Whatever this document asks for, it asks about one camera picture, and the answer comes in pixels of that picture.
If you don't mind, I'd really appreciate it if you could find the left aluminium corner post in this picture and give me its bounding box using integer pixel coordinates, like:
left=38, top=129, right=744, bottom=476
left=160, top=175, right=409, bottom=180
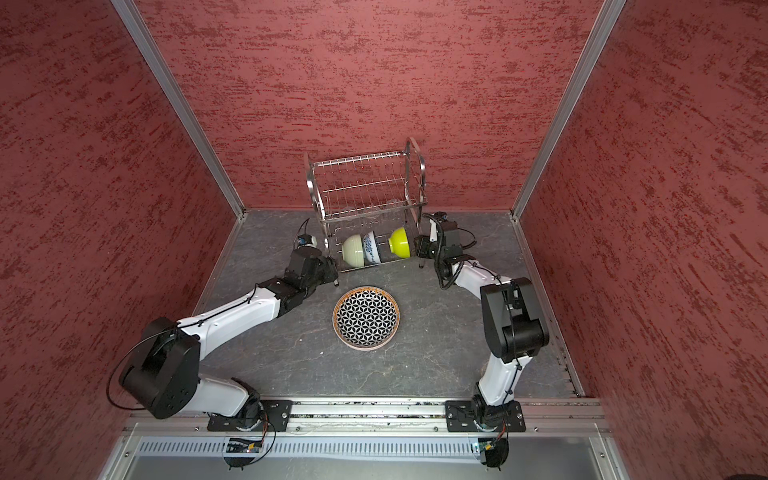
left=111, top=0, right=246, bottom=222

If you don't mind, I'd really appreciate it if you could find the aluminium corner post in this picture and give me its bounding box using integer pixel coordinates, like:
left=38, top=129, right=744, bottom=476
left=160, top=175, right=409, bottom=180
left=511, top=0, right=626, bottom=222
left=111, top=0, right=246, bottom=222

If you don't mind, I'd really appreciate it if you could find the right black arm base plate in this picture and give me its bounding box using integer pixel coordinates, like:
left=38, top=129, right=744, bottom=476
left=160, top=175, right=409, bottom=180
left=445, top=397, right=526, bottom=434

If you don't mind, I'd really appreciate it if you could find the right base circuit board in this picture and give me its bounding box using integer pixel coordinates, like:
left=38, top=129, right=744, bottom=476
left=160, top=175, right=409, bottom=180
left=477, top=438, right=509, bottom=469

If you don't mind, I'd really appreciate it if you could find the lime green bowl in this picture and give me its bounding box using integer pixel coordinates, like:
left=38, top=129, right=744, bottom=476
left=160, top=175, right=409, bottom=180
left=388, top=227, right=411, bottom=259

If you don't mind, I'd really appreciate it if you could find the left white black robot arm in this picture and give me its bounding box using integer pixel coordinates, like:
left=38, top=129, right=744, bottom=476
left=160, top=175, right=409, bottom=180
left=118, top=245, right=338, bottom=431

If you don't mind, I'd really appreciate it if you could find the base circuit board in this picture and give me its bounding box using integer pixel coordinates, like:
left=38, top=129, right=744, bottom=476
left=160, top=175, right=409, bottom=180
left=223, top=438, right=267, bottom=469
left=477, top=438, right=509, bottom=469

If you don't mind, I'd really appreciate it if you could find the aluminium front rail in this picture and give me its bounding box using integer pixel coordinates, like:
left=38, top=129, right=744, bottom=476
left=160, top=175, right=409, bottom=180
left=118, top=397, right=617, bottom=464

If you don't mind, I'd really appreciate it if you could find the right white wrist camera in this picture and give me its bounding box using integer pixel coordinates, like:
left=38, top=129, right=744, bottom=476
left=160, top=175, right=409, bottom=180
left=423, top=211, right=448, bottom=242

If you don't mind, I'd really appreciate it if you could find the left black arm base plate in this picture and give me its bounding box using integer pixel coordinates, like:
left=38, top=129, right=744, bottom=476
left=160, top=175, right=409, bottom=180
left=207, top=399, right=294, bottom=435

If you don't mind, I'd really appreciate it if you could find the steel two-tier dish rack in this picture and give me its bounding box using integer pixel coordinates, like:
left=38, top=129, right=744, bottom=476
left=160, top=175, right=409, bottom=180
left=303, top=137, right=427, bottom=273

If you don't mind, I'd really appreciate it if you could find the right aluminium corner post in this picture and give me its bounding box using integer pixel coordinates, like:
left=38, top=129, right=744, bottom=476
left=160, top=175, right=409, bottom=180
left=511, top=0, right=626, bottom=222

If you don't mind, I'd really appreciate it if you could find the white patterned deep plate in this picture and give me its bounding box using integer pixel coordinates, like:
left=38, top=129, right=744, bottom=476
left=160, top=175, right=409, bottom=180
left=332, top=286, right=401, bottom=351

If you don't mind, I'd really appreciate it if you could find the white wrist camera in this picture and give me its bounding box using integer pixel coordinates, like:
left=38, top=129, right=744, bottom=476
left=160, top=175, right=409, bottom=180
left=295, top=233, right=318, bottom=249
left=423, top=211, right=448, bottom=242

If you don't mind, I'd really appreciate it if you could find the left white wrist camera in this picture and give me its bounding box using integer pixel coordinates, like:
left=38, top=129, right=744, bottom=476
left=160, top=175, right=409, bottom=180
left=295, top=233, right=318, bottom=249

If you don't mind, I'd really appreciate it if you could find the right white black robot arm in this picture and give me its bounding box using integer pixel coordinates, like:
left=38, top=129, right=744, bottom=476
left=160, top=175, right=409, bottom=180
left=414, top=215, right=549, bottom=435

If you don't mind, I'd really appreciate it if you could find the left base circuit board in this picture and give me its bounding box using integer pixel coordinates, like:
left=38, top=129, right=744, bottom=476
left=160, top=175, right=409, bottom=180
left=223, top=438, right=267, bottom=469

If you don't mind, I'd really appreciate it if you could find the right black corrugated cable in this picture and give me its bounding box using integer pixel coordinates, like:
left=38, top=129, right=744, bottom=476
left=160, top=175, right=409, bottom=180
left=433, top=218, right=478, bottom=291

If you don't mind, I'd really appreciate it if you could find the blue floral white bowl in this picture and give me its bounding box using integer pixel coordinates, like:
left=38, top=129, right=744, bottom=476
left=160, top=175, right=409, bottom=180
left=362, top=231, right=382, bottom=264

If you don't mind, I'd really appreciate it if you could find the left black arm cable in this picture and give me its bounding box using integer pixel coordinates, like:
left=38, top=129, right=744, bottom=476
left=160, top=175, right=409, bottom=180
left=106, top=217, right=313, bottom=412

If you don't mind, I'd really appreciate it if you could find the pale green bowl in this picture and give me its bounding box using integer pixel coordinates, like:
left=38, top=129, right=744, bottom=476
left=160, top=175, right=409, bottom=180
left=342, top=234, right=365, bottom=268

